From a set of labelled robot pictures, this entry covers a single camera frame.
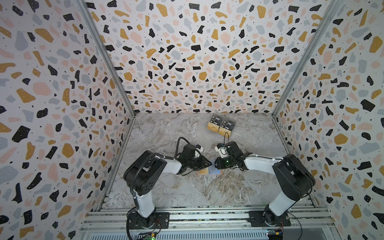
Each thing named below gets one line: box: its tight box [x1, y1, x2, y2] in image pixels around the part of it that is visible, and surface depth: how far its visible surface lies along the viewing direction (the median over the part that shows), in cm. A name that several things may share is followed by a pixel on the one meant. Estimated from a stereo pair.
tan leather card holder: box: [196, 169, 223, 176], surface depth 92 cm
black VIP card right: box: [221, 118, 236, 131], surface depth 108 cm
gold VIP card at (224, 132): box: [218, 127, 232, 138], surface depth 108 cm
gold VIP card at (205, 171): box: [199, 167, 209, 174], surface depth 92 cm
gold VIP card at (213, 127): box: [207, 122, 220, 133], surface depth 111 cm
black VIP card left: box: [209, 113, 224, 126], surface depth 109 cm
